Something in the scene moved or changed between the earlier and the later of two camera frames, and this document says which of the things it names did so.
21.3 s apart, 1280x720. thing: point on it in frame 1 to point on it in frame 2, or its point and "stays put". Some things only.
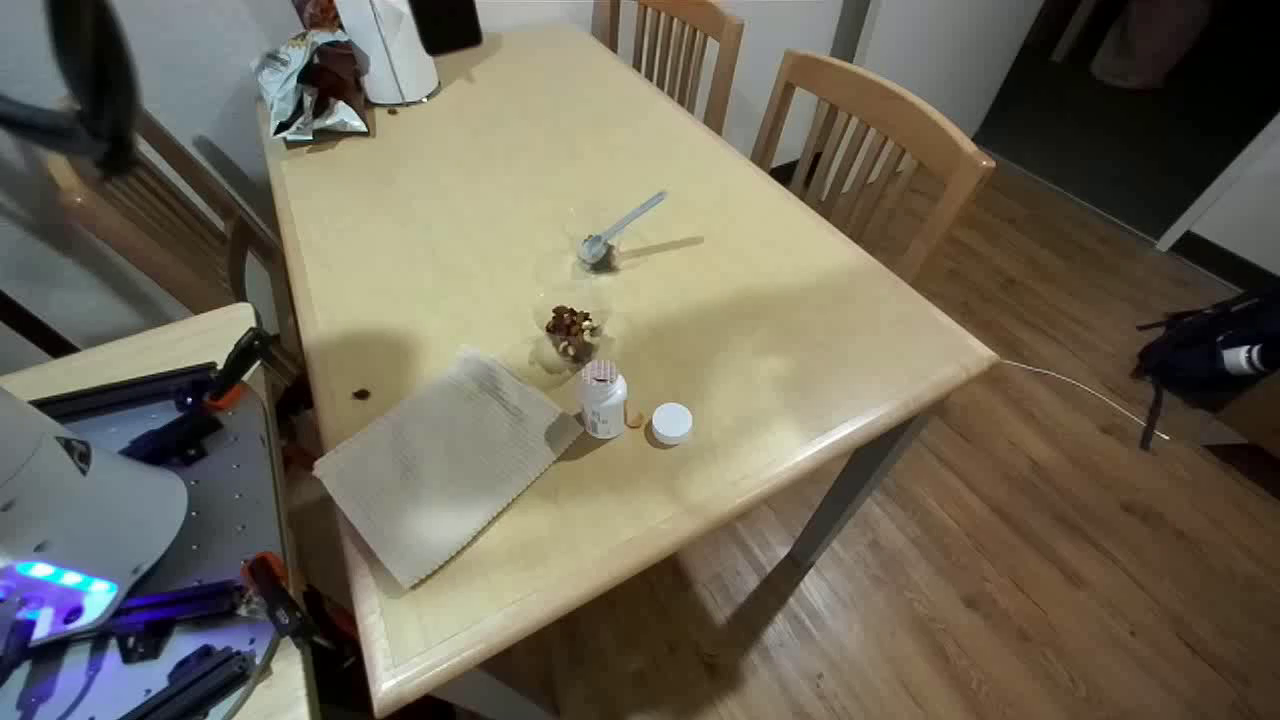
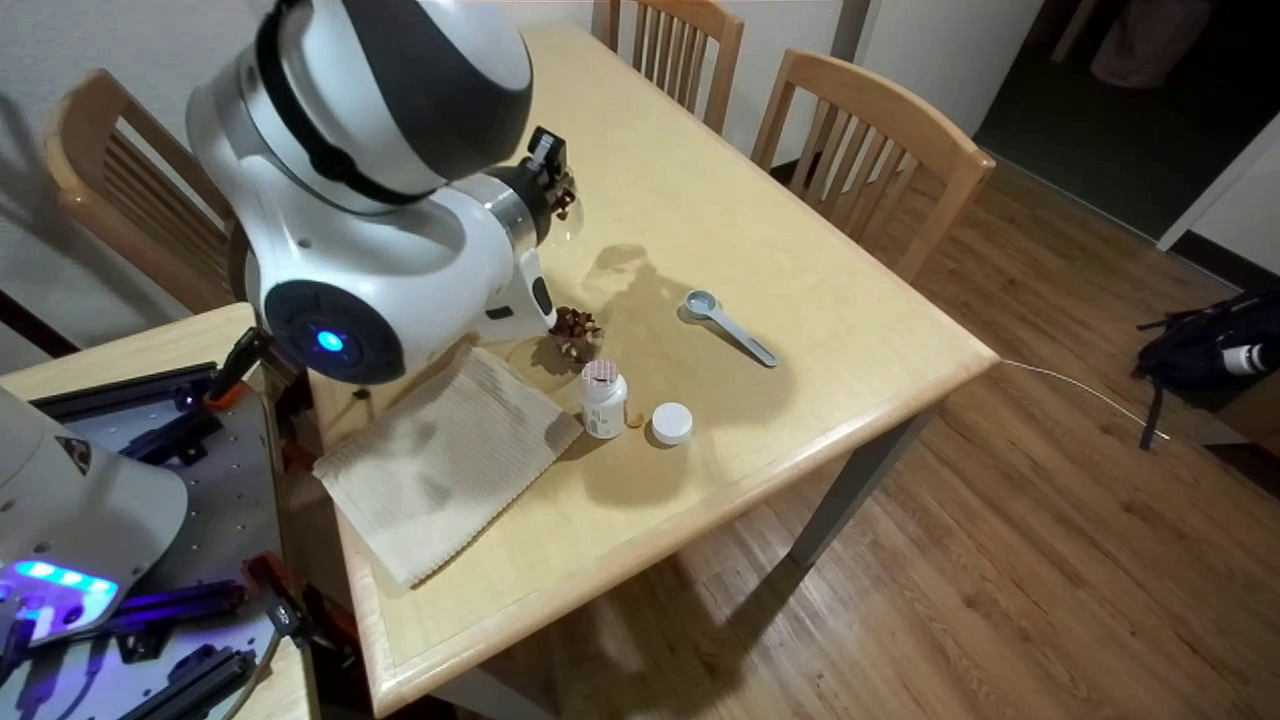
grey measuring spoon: [596, 245] to [700, 306]
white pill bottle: [600, 403] stays put
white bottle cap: [669, 421] stays put
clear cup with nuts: [571, 341] stays put
